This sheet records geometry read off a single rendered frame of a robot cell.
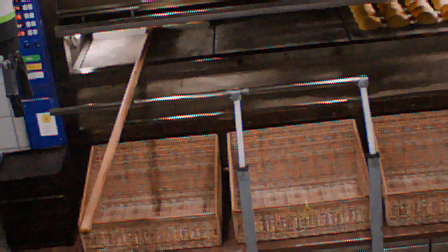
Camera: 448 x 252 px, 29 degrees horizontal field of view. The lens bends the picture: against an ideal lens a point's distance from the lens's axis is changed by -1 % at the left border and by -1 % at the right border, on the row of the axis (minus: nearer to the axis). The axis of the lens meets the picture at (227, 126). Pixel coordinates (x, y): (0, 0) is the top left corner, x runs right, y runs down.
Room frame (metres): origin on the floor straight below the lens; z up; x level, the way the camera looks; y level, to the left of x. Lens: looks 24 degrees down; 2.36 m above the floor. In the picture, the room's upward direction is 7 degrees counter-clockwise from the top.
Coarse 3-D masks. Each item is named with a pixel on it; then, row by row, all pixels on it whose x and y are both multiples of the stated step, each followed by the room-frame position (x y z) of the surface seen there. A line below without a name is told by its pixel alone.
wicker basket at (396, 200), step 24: (384, 120) 3.34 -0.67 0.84; (408, 120) 3.33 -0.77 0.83; (432, 120) 3.32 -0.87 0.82; (384, 144) 3.32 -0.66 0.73; (408, 144) 3.30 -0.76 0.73; (432, 144) 3.30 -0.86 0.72; (384, 168) 3.29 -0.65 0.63; (408, 168) 3.28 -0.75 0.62; (432, 168) 3.27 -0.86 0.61; (384, 192) 2.91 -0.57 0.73; (408, 192) 2.88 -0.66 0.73; (432, 192) 2.87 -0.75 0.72; (384, 216) 2.96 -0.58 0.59; (408, 216) 2.89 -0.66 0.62; (432, 216) 2.88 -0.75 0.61
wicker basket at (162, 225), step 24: (120, 144) 3.40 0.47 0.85; (144, 144) 3.39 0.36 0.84; (168, 144) 3.38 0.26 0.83; (192, 144) 3.37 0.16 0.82; (216, 144) 3.31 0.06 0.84; (96, 168) 3.38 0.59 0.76; (120, 168) 3.38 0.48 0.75; (144, 168) 3.37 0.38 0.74; (168, 168) 3.35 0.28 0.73; (192, 168) 3.35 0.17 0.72; (216, 168) 3.16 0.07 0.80; (120, 192) 3.35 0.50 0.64; (144, 192) 3.34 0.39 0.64; (168, 192) 3.33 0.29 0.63; (192, 192) 3.32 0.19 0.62; (216, 192) 3.02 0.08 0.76; (96, 216) 3.22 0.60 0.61; (120, 216) 3.23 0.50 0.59; (144, 216) 3.21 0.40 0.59; (168, 216) 2.93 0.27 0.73; (192, 216) 2.92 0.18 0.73; (216, 216) 2.91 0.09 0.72; (96, 240) 3.05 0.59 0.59; (120, 240) 3.03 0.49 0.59; (144, 240) 2.93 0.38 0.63; (168, 240) 2.93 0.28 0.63; (192, 240) 2.92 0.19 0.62; (216, 240) 2.91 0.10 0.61
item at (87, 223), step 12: (144, 48) 3.57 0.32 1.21; (132, 84) 3.15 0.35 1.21; (132, 96) 3.06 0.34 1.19; (120, 108) 2.93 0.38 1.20; (120, 120) 2.81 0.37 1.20; (120, 132) 2.73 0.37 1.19; (108, 144) 2.62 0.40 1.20; (108, 156) 2.52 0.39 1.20; (108, 168) 2.45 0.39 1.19; (96, 180) 2.37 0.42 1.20; (96, 192) 2.28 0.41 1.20; (96, 204) 2.22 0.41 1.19; (84, 216) 2.15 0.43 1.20; (84, 228) 2.08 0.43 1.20
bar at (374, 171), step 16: (320, 80) 3.03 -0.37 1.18; (336, 80) 3.02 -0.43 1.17; (352, 80) 3.01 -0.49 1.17; (176, 96) 3.05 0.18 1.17; (192, 96) 3.04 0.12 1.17; (208, 96) 3.04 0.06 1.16; (224, 96) 3.03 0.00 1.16; (240, 96) 3.03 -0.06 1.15; (64, 112) 3.07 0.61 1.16; (80, 112) 3.07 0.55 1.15; (240, 112) 3.00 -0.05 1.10; (368, 112) 2.93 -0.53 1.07; (240, 128) 2.94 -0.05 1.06; (368, 128) 2.88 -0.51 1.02; (240, 144) 2.90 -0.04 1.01; (368, 144) 2.85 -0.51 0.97; (240, 160) 2.85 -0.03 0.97; (368, 160) 2.80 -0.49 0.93; (240, 176) 2.81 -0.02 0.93; (368, 176) 2.81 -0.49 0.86; (240, 192) 2.81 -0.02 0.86; (256, 240) 2.83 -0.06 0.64
